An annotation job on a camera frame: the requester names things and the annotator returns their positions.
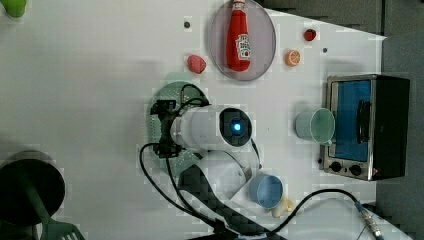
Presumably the green marker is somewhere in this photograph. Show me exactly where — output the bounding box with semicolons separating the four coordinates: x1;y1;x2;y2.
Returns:
0;0;27;18

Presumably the green slotted spatula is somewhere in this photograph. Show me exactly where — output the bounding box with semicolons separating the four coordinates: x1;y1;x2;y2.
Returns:
19;173;86;240

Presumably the red ketchup bottle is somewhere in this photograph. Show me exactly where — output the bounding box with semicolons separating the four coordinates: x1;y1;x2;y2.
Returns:
226;0;251;72

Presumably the grey round plate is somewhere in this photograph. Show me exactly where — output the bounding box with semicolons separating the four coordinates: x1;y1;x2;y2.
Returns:
208;0;276;81

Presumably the yellow banana bunch toy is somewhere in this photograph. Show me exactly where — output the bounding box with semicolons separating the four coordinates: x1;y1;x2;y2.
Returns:
271;197;295;218

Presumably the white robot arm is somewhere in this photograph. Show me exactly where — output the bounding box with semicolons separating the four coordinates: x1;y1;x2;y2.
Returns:
150;98;286;240

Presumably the orange slice toy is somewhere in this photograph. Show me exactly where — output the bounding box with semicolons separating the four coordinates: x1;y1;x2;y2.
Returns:
284;50;301;67

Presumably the green cup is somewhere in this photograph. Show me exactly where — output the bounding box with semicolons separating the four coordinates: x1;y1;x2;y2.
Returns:
295;108;335;146

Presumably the green oval strainer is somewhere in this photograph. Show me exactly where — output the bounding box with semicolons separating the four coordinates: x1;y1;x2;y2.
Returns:
146;72;207;176

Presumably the black toaster oven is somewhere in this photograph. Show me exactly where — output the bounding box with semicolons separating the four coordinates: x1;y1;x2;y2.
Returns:
323;74;410;181

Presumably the dark red strawberry toy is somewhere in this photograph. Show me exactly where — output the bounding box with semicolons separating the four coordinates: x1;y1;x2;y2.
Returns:
304;29;317;41

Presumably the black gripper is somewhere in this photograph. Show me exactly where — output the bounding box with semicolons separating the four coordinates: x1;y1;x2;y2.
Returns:
150;100;182;158

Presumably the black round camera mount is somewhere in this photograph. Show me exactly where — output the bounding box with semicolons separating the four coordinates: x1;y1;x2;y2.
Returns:
0;150;65;226

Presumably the blue bowl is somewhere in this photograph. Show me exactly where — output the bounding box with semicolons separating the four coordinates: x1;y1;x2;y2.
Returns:
248;173;284;209

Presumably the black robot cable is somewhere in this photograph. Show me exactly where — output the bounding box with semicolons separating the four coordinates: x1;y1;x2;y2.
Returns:
138;83;368;238

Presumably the grey cable connector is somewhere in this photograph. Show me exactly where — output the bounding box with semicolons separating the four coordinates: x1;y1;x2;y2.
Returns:
355;201;384;240

